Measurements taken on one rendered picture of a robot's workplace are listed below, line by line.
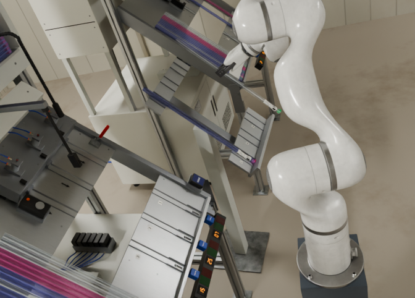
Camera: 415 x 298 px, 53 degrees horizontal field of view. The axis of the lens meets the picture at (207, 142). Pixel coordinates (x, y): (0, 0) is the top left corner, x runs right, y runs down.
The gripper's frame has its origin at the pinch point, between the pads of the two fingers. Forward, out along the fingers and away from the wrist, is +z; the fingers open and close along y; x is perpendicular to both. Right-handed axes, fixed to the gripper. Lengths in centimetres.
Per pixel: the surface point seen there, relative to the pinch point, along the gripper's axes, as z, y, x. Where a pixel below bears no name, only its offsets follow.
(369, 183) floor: 13, -40, 113
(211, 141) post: 20.4, 12.7, 17.0
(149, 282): 18, 81, 15
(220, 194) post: 40, 14, 40
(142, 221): 21, 64, 6
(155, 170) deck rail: 22.2, 42.8, 2.3
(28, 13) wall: 237, -197, -129
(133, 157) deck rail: 23.8, 43.2, -6.7
